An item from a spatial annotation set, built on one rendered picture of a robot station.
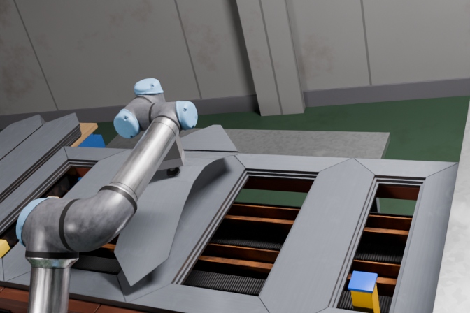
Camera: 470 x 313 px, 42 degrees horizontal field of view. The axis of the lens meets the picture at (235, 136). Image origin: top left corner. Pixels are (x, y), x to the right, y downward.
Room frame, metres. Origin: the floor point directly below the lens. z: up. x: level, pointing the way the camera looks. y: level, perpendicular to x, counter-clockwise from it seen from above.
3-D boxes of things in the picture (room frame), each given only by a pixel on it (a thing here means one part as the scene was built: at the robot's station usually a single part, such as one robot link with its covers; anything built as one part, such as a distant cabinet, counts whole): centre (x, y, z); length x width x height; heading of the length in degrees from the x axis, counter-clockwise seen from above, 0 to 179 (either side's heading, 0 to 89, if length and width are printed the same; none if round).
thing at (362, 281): (1.09, -0.22, 0.88); 0.06 x 0.06 x 0.02; 61
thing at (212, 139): (2.19, 0.15, 0.77); 0.45 x 0.20 x 0.04; 61
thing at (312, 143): (2.12, 0.02, 0.74); 1.20 x 0.26 x 0.03; 61
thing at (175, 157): (1.60, 0.20, 1.11); 0.10 x 0.09 x 0.16; 174
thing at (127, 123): (1.49, 0.24, 1.26); 0.11 x 0.11 x 0.08; 61
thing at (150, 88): (1.58, 0.21, 1.26); 0.09 x 0.08 x 0.11; 151
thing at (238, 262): (1.56, 0.22, 0.70); 1.66 x 0.08 x 0.05; 61
